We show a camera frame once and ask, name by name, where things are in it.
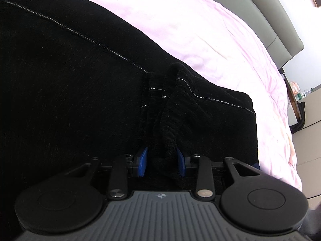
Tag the clear plastic water bottle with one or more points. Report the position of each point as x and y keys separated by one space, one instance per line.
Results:
x=304 y=94

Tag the white nightstand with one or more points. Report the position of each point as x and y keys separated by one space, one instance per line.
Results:
x=292 y=98

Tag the pink snack packet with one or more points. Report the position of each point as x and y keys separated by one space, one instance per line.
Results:
x=294 y=86

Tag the grey padded headboard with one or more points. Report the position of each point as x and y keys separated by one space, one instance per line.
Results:
x=273 y=22

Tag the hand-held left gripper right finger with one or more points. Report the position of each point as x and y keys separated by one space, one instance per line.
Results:
x=181 y=163

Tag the black cloth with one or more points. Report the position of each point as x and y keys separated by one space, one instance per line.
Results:
x=299 y=115

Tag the pink duvet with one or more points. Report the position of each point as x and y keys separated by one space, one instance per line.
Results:
x=213 y=37

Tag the black pants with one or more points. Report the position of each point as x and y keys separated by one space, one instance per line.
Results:
x=75 y=93

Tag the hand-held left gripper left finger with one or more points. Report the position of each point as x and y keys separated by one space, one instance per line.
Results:
x=143 y=161

